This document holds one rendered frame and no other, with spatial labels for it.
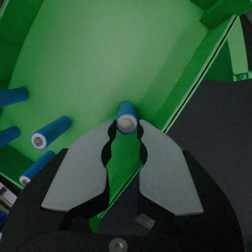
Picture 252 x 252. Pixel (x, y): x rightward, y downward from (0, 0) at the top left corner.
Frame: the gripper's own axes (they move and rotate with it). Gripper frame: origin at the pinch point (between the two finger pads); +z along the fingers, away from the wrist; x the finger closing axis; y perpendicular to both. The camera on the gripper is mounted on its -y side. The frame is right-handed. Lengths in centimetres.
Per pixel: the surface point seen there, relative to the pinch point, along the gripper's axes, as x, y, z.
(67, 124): -7.2, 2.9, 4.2
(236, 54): 28.5, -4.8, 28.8
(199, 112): 28, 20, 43
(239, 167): 57, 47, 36
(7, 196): -58, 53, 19
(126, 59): -0.2, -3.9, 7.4
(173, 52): 5.1, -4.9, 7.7
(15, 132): -15.7, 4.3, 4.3
